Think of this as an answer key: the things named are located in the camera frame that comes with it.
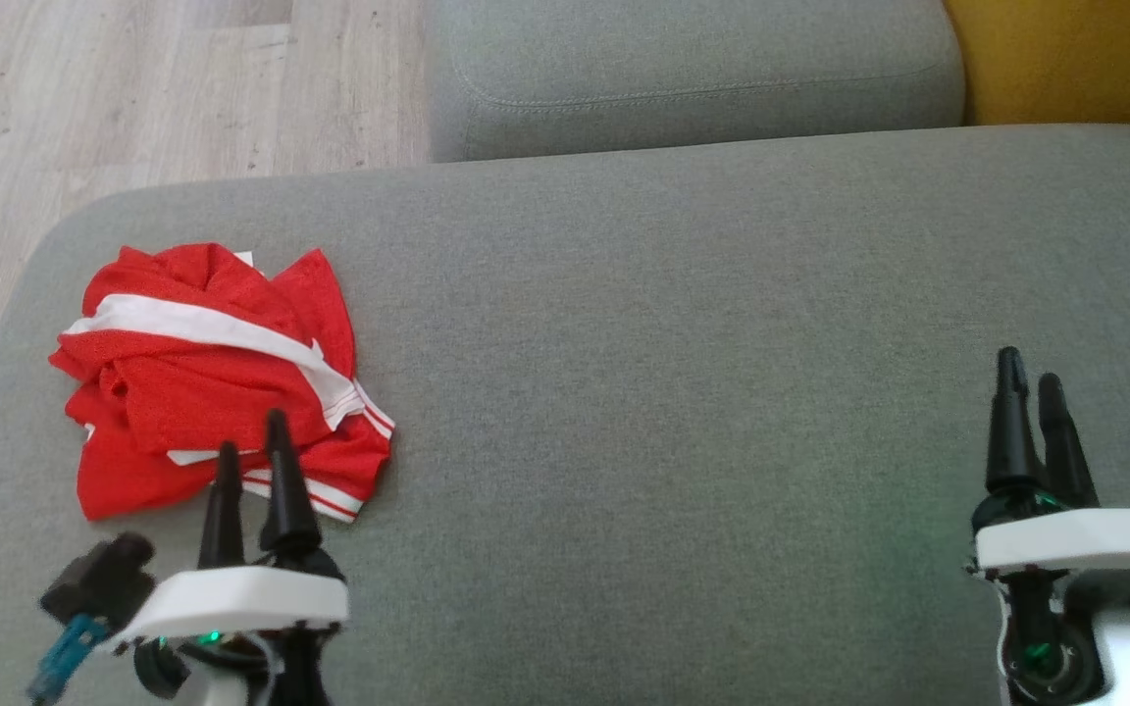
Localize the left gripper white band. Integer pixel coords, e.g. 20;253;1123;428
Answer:
112;409;350;706

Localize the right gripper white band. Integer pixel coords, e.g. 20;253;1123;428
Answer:
967;347;1130;705

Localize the red Bulls basketball jersey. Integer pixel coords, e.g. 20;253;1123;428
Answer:
48;242;395;524

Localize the grey sofa seat cushion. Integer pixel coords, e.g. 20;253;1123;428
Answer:
0;123;1130;706

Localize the yellow sofa cushion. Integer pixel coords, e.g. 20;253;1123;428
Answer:
943;0;1130;134

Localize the grey sofa back cushion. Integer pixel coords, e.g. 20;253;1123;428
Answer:
425;0;966;163

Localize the black cable with teal plug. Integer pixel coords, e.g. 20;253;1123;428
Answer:
27;613;107;706

